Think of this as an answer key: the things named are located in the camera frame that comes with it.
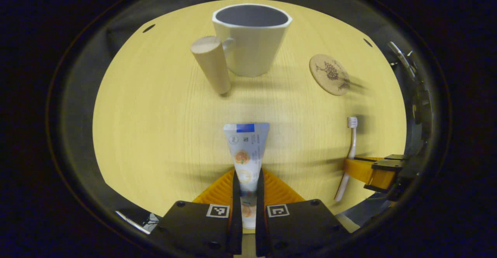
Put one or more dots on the white toothbrush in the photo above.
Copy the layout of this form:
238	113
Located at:
351	149

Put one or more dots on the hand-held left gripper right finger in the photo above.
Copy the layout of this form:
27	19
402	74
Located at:
260	211

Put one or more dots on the light wooden desktop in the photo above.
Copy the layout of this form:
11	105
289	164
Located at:
155	126

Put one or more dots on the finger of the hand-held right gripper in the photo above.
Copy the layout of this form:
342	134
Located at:
394	157
380	176

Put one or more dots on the white orange toothpaste tube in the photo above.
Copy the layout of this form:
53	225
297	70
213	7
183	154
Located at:
246	153

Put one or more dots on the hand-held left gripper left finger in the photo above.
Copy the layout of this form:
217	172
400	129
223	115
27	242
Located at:
236	211

